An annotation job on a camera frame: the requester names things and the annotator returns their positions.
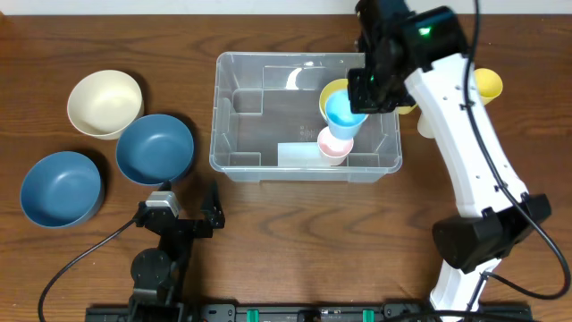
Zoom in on yellow small bowl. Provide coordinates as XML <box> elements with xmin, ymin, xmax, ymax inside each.
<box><xmin>319</xmin><ymin>79</ymin><xmax>349</xmax><ymax>122</ymax></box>

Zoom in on light blue cup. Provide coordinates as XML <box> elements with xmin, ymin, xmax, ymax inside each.
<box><xmin>325</xmin><ymin>89</ymin><xmax>367</xmax><ymax>140</ymax></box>

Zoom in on cream white cup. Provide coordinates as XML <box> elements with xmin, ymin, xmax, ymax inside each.
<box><xmin>417</xmin><ymin>114</ymin><xmax>434</xmax><ymax>140</ymax></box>

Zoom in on pink cup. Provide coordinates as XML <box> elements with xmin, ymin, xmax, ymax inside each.
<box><xmin>317</xmin><ymin>127</ymin><xmax>354</xmax><ymax>166</ymax></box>

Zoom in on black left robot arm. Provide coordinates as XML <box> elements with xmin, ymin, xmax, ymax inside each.
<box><xmin>126</xmin><ymin>182</ymin><xmax>225</xmax><ymax>322</ymax></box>

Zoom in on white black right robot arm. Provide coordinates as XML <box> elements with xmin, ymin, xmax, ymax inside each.
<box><xmin>348</xmin><ymin>0</ymin><xmax>551</xmax><ymax>321</ymax></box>

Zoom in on clear plastic storage container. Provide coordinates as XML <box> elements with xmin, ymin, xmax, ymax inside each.
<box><xmin>209</xmin><ymin>52</ymin><xmax>403</xmax><ymax>182</ymax></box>

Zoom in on yellow cup left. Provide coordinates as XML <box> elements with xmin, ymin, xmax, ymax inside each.
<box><xmin>397</xmin><ymin>104</ymin><xmax>417</xmax><ymax>115</ymax></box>

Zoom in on yellow cup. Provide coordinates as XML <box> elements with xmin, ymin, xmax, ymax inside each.
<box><xmin>475</xmin><ymin>68</ymin><xmax>503</xmax><ymax>106</ymax></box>
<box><xmin>397</xmin><ymin>104</ymin><xmax>417</xmax><ymax>115</ymax></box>

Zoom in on dark blue bowl right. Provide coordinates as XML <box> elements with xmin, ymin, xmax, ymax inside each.
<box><xmin>115</xmin><ymin>114</ymin><xmax>195</xmax><ymax>186</ymax></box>

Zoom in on dark blue bowl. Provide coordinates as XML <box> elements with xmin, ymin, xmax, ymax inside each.
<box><xmin>115</xmin><ymin>114</ymin><xmax>195</xmax><ymax>186</ymax></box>
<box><xmin>20</xmin><ymin>151</ymin><xmax>105</xmax><ymax>229</ymax></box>

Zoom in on dark blue bowl left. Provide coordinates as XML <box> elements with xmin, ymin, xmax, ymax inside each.
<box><xmin>20</xmin><ymin>151</ymin><xmax>105</xmax><ymax>229</ymax></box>

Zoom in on cream large bowl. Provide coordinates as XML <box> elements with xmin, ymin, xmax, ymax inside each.
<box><xmin>67</xmin><ymin>70</ymin><xmax>144</xmax><ymax>140</ymax></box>

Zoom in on yellow cup right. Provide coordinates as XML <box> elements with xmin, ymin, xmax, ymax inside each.
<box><xmin>475</xmin><ymin>68</ymin><xmax>503</xmax><ymax>106</ymax></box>

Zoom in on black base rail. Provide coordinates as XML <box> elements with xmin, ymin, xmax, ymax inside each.
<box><xmin>84</xmin><ymin>301</ymin><xmax>534</xmax><ymax>322</ymax></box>

